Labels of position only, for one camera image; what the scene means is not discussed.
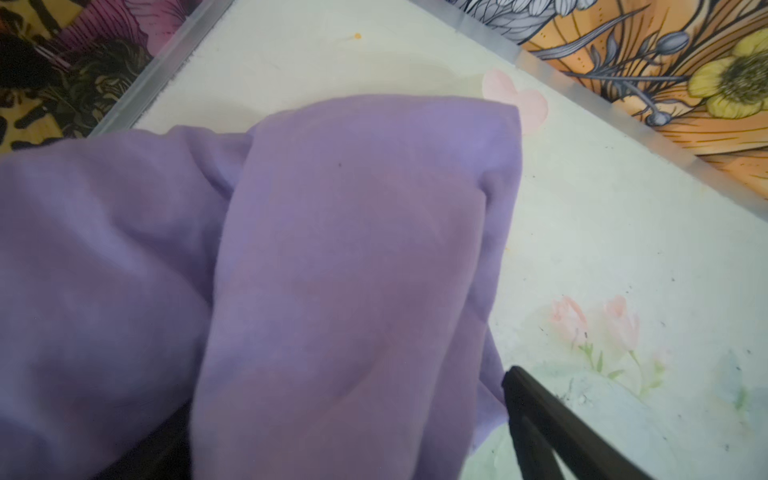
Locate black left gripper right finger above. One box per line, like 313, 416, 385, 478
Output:
502, 366, 650, 480

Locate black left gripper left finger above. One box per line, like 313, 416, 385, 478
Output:
94, 401, 192, 480

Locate lilac purple cloth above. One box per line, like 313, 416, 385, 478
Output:
1, 96, 522, 479

